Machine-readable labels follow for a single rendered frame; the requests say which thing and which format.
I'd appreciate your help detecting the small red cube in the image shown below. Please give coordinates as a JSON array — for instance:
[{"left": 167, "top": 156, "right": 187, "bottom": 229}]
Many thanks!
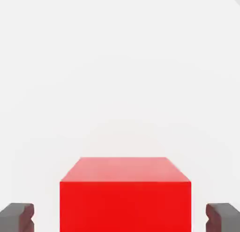
[{"left": 60, "top": 156, "right": 192, "bottom": 232}]

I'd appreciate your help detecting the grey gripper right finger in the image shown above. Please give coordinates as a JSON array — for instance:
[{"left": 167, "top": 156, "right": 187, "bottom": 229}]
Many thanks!
[{"left": 205, "top": 202, "right": 240, "bottom": 232}]

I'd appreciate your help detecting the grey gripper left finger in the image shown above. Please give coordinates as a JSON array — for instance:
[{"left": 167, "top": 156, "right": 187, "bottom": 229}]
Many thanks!
[{"left": 0, "top": 202, "right": 35, "bottom": 232}]

